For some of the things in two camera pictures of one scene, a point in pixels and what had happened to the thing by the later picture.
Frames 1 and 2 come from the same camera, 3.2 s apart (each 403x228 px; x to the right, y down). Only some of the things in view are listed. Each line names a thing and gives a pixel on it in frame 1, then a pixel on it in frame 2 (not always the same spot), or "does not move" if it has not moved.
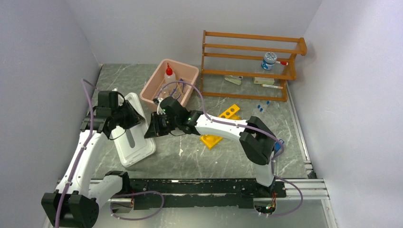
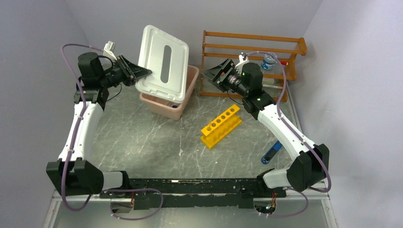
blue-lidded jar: [270, 58] does not move
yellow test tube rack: [209, 141] does not move
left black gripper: [134, 116] to [131, 72]
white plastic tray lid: [132, 146] to [167, 57]
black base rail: [148, 194] does not move
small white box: [263, 80] does not move
